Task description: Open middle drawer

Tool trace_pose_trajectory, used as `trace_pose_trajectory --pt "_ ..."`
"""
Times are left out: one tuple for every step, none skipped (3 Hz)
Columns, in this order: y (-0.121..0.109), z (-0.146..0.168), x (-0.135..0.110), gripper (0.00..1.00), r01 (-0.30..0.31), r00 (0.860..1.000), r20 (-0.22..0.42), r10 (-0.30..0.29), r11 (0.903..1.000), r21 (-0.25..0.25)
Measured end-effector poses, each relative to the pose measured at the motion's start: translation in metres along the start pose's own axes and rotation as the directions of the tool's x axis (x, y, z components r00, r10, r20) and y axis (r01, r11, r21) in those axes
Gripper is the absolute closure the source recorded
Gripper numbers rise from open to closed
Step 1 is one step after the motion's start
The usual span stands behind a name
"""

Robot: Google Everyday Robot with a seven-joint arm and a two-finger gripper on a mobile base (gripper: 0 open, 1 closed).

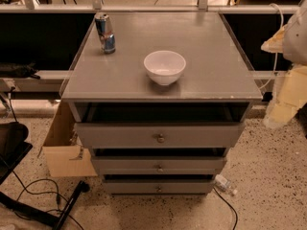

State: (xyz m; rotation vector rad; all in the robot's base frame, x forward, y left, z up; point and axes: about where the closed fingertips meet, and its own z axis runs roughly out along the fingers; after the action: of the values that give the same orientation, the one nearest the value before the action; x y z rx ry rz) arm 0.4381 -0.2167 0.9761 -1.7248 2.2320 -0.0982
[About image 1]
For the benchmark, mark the grey drawer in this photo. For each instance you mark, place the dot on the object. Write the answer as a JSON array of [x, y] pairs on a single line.
[[158, 164], [153, 136], [159, 187]]

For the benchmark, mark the black cloth on rail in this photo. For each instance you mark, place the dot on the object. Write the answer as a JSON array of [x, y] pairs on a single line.
[[15, 70]]

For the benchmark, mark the white bowl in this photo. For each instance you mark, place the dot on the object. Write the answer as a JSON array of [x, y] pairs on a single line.
[[164, 67]]

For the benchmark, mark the grey top drawer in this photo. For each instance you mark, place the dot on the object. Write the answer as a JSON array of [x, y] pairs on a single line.
[[153, 136]]

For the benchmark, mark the black stand base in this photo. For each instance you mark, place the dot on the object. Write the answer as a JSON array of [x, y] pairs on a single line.
[[30, 212]]

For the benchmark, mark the grey bottom drawer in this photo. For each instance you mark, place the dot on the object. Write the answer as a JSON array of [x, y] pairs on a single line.
[[159, 187]]

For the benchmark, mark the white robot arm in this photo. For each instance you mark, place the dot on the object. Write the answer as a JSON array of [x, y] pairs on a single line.
[[290, 95]]

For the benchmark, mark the blue silver drink can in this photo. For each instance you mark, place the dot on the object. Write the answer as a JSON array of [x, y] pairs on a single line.
[[105, 32]]

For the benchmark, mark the metal rail frame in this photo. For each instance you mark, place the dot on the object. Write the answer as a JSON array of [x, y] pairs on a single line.
[[153, 8]]

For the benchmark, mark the black chair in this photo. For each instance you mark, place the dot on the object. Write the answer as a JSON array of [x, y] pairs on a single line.
[[13, 147]]

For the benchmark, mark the grey drawer cabinet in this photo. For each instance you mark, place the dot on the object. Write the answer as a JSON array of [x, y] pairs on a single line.
[[216, 87]]

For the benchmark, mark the clear plastic bottle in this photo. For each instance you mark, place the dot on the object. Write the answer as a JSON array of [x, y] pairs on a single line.
[[225, 185]]

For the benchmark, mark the cardboard box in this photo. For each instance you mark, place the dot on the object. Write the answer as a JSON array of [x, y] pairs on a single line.
[[64, 152]]

